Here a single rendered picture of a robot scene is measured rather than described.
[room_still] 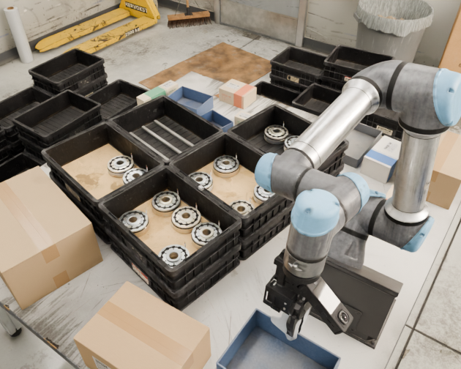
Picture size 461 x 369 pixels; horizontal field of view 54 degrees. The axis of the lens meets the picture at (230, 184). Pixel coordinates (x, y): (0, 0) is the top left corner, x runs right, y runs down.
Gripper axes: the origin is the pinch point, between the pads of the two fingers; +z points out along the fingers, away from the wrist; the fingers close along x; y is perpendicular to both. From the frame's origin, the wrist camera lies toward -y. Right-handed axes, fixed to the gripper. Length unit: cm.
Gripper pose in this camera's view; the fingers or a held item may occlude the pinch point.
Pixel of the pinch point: (295, 335)
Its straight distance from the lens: 100.0
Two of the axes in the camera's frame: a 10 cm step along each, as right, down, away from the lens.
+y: -8.0, -4.0, 4.4
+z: -0.7, 8.0, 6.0
